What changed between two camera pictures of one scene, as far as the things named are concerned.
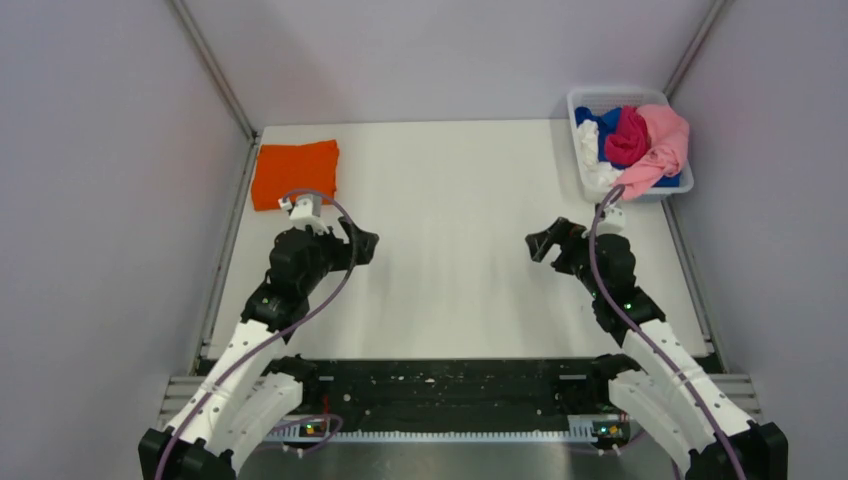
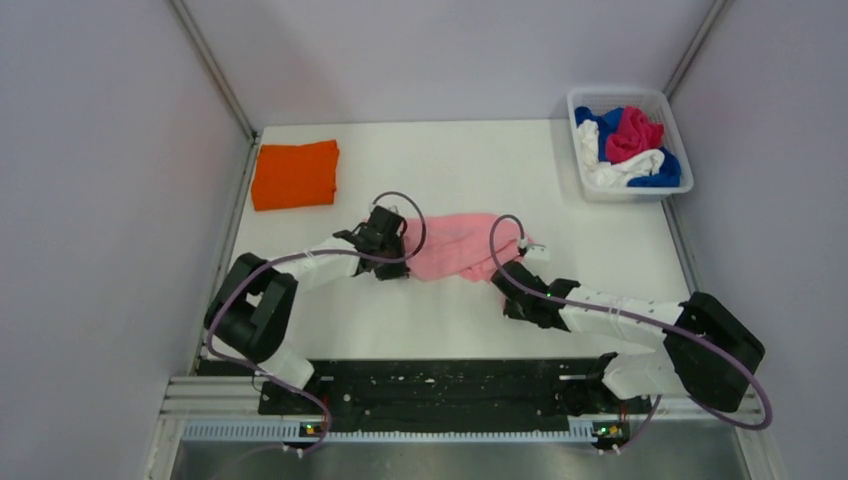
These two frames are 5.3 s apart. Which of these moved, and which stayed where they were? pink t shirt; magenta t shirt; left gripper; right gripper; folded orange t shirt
Moved: pink t shirt; right gripper; left gripper
Stayed: magenta t shirt; folded orange t shirt
